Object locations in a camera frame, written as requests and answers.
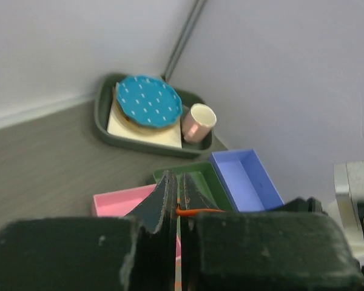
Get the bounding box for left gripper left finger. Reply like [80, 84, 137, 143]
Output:
[0, 171, 178, 290]

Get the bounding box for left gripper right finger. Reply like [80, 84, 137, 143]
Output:
[180, 174, 364, 290]

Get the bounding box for orange cable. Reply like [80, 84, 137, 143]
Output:
[175, 196, 201, 217]

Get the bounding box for pink drawer box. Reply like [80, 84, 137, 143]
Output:
[92, 184, 183, 266]

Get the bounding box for blue drawer box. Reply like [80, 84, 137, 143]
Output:
[209, 149, 283, 212]

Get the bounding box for green drawer box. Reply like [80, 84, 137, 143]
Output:
[146, 161, 233, 210]

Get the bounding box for white square board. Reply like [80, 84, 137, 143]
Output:
[106, 86, 183, 149]

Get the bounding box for pink mug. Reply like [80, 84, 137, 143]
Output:
[181, 103, 217, 144]

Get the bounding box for blue dotted plate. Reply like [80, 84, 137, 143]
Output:
[115, 75, 183, 129]

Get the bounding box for dark green tray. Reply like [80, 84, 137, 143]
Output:
[93, 73, 214, 159]

